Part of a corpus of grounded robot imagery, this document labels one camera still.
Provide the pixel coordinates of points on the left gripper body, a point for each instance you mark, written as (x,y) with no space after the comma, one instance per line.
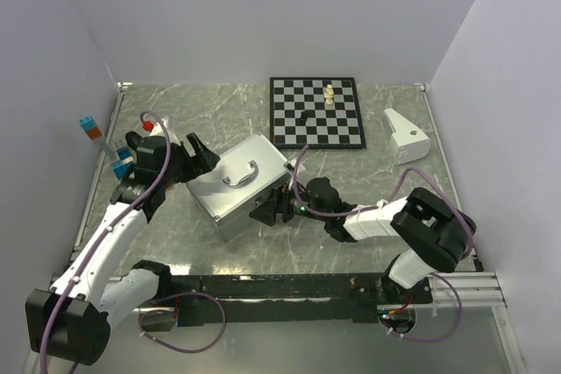
(172,175)

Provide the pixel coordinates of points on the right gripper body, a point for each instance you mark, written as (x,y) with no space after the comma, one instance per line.
(292,207)

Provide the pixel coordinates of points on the metal first aid case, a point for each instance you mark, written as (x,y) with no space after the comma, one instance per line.
(243,179)

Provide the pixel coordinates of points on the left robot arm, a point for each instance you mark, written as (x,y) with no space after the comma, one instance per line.
(72,320)

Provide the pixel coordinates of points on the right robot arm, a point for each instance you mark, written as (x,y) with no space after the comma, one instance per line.
(436,236)

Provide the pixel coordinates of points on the toy brick tower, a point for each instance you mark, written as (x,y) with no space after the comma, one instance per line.
(119,157)

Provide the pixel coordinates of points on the black grey chessboard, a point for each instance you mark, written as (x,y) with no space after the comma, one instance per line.
(329,126)

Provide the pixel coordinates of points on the white plastic wedge housing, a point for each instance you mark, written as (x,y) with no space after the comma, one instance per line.
(407,142)

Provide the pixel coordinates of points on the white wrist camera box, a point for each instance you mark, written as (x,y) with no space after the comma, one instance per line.
(153,128)

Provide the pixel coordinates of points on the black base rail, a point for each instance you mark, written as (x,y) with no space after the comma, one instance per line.
(358,297)

